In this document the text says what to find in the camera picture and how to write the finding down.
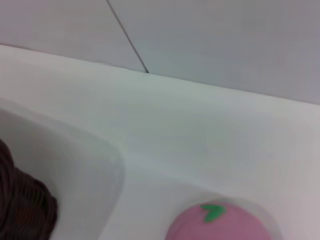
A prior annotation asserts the dark brown woven basket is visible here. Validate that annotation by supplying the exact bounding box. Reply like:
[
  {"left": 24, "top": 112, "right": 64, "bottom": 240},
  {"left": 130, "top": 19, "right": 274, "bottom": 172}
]
[{"left": 0, "top": 138, "right": 59, "bottom": 240}]

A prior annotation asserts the black vertical wall strip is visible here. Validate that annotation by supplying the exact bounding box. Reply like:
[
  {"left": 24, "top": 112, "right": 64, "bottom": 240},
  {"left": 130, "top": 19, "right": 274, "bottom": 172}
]
[{"left": 106, "top": 0, "right": 150, "bottom": 74}]

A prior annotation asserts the pink toy peach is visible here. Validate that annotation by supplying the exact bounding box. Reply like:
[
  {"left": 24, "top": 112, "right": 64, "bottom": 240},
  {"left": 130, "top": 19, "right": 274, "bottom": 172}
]
[{"left": 166, "top": 198, "right": 276, "bottom": 240}]

